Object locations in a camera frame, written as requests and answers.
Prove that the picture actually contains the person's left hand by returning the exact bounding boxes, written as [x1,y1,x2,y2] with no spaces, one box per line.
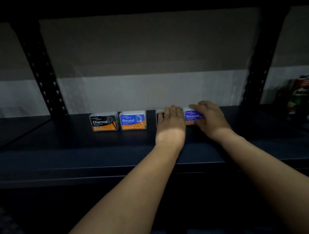
[155,105,186,151]

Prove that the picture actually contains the person's right hand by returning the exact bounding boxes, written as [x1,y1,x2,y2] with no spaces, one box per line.
[188,101,233,143]

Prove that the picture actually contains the black label dental floss box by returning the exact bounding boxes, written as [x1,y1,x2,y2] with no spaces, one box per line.
[89,111,120,132]
[155,110,167,127]

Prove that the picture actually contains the blue label dental floss box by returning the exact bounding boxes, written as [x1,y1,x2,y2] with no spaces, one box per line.
[183,107,204,126]
[119,110,147,131]

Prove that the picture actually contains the dark metal shelf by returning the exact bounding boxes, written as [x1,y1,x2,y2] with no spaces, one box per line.
[0,0,309,234]

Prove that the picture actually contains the person's right forearm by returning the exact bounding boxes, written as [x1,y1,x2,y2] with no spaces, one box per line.
[216,129,309,234]

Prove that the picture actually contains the person's left forearm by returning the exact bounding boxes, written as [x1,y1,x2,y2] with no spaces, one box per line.
[69,142,186,234]

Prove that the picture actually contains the row of green drink cans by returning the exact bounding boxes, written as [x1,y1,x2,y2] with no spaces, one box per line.
[275,75,309,131]

